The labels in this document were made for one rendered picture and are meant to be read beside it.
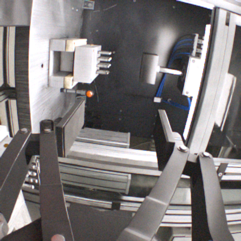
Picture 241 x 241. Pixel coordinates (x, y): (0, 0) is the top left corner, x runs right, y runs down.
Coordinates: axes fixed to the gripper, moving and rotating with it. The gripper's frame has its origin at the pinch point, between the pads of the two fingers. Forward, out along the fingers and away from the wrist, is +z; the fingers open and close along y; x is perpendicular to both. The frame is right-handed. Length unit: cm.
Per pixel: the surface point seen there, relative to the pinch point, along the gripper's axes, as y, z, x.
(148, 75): 5.8, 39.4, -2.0
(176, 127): 25, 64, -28
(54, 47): -19.8, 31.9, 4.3
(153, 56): 6.4, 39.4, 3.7
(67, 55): -18.7, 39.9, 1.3
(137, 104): 6, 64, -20
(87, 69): -10.6, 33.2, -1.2
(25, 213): -24.4, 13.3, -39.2
